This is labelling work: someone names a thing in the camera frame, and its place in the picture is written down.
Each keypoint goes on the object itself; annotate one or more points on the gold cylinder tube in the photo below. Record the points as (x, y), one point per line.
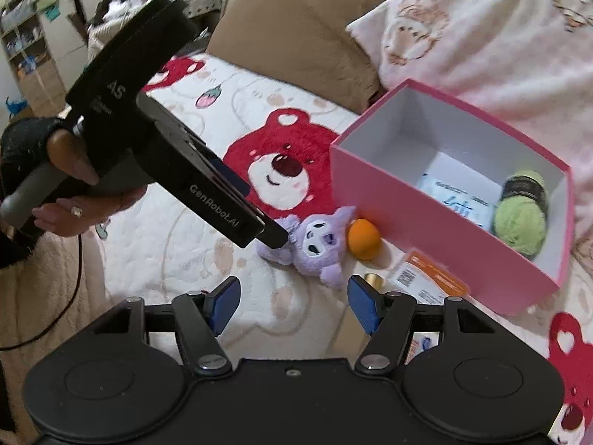
(374, 281)

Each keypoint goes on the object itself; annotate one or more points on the orange makeup sponge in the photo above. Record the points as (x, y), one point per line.
(363, 241)

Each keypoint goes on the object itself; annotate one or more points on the white storage shelf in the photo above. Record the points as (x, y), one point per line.
(28, 32)

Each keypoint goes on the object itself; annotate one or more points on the person's left hand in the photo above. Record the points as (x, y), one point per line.
(92, 208)

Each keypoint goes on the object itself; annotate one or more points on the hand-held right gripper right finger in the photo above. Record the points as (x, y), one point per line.
(362, 303)

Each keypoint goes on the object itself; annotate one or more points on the clear box with orange label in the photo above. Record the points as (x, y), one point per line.
(417, 278)

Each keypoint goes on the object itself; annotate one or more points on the red bear printed blanket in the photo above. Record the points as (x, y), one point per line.
(185, 250)

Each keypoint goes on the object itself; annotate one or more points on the purple plush toy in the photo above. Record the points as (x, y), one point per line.
(319, 241)

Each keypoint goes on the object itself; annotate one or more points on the white tissue packet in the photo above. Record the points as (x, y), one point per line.
(463, 204)

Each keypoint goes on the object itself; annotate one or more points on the pink fleece blanket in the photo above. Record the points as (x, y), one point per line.
(486, 32)

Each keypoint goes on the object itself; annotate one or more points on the patterned cloth table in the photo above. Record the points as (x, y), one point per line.
(204, 2)

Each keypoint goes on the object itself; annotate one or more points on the small white blue packet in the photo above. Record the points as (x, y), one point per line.
(425, 343)

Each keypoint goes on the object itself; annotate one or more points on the brown pillow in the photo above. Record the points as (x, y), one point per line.
(287, 32)

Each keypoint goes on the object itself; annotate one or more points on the pink cardboard box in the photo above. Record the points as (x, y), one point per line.
(370, 185)

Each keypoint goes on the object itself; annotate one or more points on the green yarn ball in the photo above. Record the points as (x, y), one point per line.
(514, 222)

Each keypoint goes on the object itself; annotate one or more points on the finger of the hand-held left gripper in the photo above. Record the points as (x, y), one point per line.
(229, 178)
(274, 235)

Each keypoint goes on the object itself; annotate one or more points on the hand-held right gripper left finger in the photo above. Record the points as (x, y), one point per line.
(226, 303)

